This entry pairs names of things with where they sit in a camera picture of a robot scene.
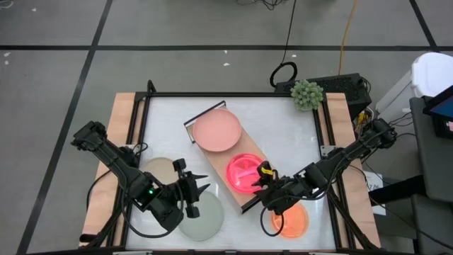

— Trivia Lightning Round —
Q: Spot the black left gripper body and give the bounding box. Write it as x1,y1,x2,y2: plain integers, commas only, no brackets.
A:
154,158,202,232

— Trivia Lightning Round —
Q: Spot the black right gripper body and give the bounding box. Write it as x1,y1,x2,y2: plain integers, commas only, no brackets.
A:
257,174,302,216

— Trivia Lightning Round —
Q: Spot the large magenta divided plate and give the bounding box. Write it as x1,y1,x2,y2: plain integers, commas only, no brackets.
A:
226,152,265,196

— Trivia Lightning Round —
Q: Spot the large orange translucent plate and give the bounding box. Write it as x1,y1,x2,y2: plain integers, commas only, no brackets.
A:
270,203,310,239

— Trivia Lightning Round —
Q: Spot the grey-green matte plate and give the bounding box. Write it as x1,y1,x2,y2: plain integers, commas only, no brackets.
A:
176,191,225,242

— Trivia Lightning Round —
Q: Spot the beige matte plate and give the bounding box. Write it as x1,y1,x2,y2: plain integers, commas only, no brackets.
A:
141,157,182,186

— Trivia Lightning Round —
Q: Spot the pink matte plate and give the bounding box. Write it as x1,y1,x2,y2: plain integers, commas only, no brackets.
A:
192,108,243,153

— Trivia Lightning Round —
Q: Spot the green potted plant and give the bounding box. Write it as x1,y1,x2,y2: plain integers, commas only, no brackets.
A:
289,79,325,111

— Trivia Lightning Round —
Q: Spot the white paper sheet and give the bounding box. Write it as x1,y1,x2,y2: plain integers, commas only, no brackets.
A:
363,171,387,217

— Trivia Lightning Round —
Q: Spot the black desk base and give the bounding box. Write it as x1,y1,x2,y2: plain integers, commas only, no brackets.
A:
367,175,425,207

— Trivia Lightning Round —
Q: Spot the black computer case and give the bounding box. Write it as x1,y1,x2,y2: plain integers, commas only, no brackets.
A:
274,72,373,121

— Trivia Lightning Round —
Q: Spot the grey desk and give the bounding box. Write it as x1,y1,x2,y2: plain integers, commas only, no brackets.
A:
409,96,453,255

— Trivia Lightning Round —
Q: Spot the black tablet screen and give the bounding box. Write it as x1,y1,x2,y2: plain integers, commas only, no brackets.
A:
423,84,453,140

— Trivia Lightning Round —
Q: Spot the white lidded bin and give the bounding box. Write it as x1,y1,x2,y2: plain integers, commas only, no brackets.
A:
374,52,453,123

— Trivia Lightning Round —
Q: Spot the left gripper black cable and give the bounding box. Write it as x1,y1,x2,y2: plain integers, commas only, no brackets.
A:
121,196,185,239

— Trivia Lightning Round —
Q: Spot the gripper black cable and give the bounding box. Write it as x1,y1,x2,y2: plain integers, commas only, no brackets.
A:
121,196,185,239
259,204,286,238

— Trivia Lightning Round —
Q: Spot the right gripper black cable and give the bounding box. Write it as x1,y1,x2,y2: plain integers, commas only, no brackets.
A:
259,204,286,238

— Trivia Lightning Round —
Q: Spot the left arm base cable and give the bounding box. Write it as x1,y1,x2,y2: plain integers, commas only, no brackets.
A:
86,169,113,213

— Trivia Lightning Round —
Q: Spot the black aluminium table frame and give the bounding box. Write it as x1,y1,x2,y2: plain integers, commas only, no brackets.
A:
79,79,382,255

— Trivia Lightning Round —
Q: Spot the black looped cable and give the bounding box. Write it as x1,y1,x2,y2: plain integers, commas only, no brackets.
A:
269,0,299,89

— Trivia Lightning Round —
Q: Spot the yellow cable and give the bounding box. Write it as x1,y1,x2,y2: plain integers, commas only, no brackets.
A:
338,0,360,76

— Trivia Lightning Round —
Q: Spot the black cable bundle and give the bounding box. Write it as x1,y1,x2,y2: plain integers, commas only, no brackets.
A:
236,0,284,11

